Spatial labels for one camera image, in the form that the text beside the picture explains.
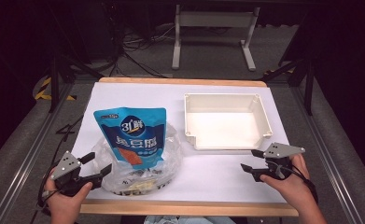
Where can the white plastic box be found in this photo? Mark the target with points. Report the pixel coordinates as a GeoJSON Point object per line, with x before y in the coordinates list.
{"type": "Point", "coordinates": [223, 127]}

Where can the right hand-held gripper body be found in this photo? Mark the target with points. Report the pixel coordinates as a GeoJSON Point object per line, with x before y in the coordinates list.
{"type": "Point", "coordinates": [281, 151]}

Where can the grey metal stand frame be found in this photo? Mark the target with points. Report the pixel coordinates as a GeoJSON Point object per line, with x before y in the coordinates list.
{"type": "Point", "coordinates": [214, 18]}

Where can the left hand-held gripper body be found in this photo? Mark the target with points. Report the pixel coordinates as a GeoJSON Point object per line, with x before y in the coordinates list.
{"type": "Point", "coordinates": [65, 165]}

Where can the blue snack bag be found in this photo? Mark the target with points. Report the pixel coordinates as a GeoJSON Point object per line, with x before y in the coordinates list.
{"type": "Point", "coordinates": [136, 133]}

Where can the clear plastic bag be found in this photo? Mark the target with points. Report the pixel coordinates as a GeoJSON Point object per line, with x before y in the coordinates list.
{"type": "Point", "coordinates": [167, 161]}

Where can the person's left hand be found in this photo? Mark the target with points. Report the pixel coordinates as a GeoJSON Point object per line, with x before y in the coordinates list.
{"type": "Point", "coordinates": [65, 203]}

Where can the yellow black floor tape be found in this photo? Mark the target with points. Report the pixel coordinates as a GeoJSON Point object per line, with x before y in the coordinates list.
{"type": "Point", "coordinates": [44, 88]}

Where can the black tape floor mark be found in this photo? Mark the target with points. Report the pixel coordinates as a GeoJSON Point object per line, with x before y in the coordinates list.
{"type": "Point", "coordinates": [66, 130]}

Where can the black tripod stand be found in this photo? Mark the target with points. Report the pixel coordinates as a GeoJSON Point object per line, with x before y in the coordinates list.
{"type": "Point", "coordinates": [55, 81]}
{"type": "Point", "coordinates": [307, 81]}

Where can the person's right hand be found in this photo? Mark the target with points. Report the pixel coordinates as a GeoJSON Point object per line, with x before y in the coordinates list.
{"type": "Point", "coordinates": [295, 186]}

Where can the white paper sheet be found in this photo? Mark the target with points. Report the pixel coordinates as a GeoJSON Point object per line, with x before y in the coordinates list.
{"type": "Point", "coordinates": [208, 177]}

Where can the aluminium floor rail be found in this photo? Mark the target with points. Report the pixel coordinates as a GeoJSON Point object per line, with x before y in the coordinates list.
{"type": "Point", "coordinates": [323, 149]}
{"type": "Point", "coordinates": [30, 152]}

